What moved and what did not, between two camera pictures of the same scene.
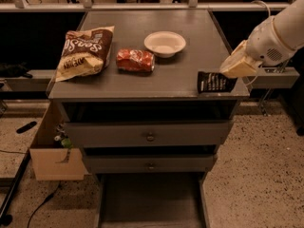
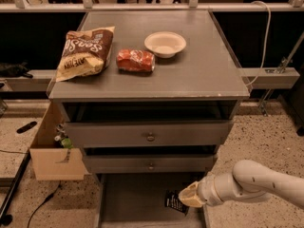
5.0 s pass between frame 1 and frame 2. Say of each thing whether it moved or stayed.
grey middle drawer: stayed
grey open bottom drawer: stayed
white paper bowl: stayed
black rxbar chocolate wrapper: moved
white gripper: moved
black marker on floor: stayed
